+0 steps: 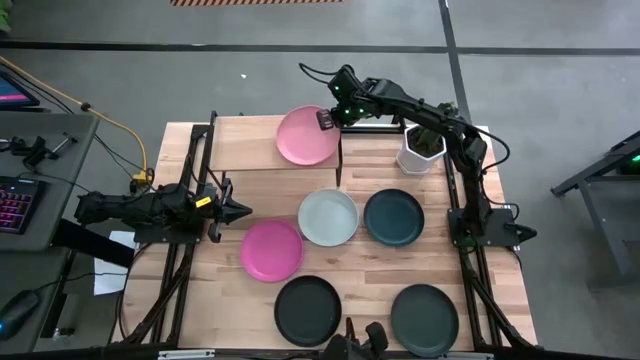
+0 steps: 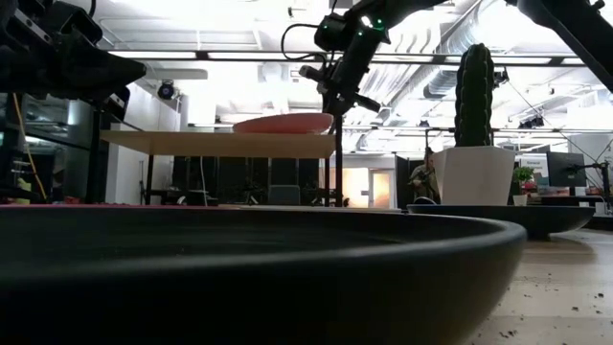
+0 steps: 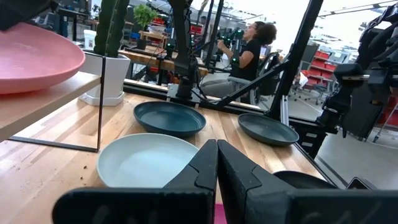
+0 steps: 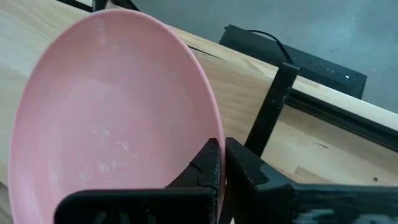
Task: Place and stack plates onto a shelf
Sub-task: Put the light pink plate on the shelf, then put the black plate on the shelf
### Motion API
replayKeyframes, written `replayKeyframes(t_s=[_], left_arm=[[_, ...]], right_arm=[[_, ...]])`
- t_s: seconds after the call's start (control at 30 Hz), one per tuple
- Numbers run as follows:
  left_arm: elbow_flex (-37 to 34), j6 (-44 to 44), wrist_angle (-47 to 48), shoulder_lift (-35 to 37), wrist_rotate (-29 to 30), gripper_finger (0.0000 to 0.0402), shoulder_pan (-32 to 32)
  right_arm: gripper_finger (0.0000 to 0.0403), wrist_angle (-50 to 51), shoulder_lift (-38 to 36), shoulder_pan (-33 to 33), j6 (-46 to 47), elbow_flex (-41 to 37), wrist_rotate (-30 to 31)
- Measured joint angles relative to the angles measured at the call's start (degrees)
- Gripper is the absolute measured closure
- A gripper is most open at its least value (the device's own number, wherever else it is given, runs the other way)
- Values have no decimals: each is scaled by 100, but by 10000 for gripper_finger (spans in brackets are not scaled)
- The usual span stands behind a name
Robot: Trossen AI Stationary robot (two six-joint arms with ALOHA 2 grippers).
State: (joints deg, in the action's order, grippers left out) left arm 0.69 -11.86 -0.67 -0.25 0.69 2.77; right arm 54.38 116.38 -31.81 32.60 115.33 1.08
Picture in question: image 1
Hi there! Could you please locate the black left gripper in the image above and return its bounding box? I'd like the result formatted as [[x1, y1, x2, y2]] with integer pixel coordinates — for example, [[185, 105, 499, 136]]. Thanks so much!
[[207, 177, 254, 245]]

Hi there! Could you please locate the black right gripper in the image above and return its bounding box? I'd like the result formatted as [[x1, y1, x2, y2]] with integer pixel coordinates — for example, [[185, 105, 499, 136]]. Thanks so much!
[[315, 97, 374, 133]]

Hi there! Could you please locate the light pink plate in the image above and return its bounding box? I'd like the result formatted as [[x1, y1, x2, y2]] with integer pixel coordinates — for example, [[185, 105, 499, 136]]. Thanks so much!
[[276, 104, 342, 167]]

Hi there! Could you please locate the magenta plate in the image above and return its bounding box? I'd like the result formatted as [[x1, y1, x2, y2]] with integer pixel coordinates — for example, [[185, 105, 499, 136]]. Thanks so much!
[[239, 218, 305, 284]]

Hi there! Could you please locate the light grey plate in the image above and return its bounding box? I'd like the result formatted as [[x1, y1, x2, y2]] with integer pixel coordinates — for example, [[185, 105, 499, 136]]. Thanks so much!
[[297, 187, 360, 248]]

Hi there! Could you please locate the dark teal plate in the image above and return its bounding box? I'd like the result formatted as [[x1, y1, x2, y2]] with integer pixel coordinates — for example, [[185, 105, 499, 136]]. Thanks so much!
[[363, 188, 426, 248]]

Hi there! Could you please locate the black plate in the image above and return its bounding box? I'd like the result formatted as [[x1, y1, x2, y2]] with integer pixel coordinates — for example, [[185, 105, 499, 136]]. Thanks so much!
[[273, 275, 343, 348]]

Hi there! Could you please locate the dark grey plate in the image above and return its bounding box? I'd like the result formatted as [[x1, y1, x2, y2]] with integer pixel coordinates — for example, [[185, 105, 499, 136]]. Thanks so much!
[[390, 283, 460, 359]]

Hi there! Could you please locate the wooden shelf with black legs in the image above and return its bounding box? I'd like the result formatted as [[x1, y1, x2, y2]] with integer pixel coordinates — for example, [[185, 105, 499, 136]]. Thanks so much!
[[207, 109, 346, 189]]

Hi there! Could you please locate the white hexagonal plant pot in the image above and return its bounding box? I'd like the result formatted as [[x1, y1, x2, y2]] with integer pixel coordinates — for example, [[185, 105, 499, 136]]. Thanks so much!
[[395, 124, 447, 176]]

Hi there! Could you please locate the green cactus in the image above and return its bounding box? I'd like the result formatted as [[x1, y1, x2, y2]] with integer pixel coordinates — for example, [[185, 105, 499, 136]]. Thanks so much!
[[410, 101, 459, 157]]

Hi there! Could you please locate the striped hazard tape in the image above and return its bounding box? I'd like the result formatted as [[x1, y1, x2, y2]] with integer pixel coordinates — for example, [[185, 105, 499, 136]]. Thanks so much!
[[169, 0, 346, 8]]

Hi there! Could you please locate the white paper sheet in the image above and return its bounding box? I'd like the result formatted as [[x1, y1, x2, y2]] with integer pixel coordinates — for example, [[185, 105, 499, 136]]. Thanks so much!
[[93, 230, 139, 296]]

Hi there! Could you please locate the grey desk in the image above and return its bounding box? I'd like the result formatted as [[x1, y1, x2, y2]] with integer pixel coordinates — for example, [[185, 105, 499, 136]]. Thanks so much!
[[0, 112, 101, 354]]

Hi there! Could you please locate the black clamp tool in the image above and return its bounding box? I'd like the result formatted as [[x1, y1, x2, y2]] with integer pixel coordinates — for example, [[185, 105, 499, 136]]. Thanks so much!
[[8, 132, 80, 170]]

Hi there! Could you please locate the backlit keyboard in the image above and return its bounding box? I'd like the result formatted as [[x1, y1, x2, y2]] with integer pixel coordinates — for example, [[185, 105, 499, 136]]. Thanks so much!
[[0, 175, 49, 235]]

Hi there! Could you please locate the black computer mouse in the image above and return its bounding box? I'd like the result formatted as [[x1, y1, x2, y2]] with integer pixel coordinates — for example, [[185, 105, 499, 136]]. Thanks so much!
[[0, 289, 41, 337]]

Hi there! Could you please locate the computer monitor with pink screen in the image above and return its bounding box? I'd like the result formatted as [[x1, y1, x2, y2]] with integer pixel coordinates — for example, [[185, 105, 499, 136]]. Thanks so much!
[[0, 69, 41, 110]]

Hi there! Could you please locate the black side table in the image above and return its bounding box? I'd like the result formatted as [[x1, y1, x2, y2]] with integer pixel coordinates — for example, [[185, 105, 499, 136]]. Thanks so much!
[[549, 129, 640, 279]]

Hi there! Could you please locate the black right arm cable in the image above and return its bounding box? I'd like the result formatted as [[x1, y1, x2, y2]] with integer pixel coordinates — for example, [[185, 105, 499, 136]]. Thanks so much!
[[298, 61, 344, 85]]

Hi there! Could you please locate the black metal rig frame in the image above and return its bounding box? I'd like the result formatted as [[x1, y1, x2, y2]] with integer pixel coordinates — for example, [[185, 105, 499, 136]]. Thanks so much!
[[107, 109, 640, 360]]

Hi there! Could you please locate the yellow cable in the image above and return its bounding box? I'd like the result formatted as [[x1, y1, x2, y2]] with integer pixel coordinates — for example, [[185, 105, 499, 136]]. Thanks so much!
[[0, 54, 154, 184]]

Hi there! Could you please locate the black table-level camera mount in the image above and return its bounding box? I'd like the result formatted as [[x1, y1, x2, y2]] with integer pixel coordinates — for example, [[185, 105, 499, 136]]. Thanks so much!
[[322, 319, 390, 360]]

